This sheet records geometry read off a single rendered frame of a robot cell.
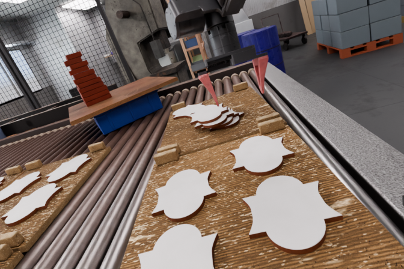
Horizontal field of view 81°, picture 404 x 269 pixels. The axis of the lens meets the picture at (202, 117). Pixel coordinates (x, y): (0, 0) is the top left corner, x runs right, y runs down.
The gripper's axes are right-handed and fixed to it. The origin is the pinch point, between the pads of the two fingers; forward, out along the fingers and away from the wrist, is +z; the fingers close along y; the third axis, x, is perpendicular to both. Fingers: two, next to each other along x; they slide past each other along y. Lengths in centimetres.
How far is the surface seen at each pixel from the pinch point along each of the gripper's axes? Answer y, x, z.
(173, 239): 16.6, 19.9, 14.9
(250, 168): 2.3, 8.2, 12.7
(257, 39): -84, -341, -32
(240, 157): 3.4, 3.6, 11.9
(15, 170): 85, -31, 7
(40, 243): 48, 9, 16
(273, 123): -6.3, -4.3, 9.1
